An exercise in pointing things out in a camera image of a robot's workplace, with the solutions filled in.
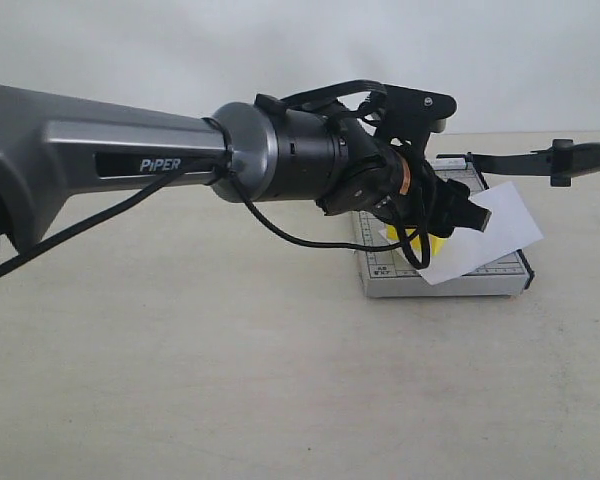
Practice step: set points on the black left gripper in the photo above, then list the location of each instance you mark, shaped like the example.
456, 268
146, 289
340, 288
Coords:
444, 203

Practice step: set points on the white paper sheet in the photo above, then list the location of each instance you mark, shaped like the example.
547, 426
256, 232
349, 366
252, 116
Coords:
510, 228

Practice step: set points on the black cutter blade arm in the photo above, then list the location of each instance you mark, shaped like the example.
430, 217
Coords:
563, 161

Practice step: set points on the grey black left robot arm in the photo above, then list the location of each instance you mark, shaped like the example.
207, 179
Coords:
352, 146

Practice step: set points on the grey paper cutter base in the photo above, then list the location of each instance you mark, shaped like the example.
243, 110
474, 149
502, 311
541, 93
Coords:
389, 275

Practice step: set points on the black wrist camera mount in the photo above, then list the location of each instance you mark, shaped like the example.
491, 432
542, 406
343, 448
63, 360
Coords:
412, 115

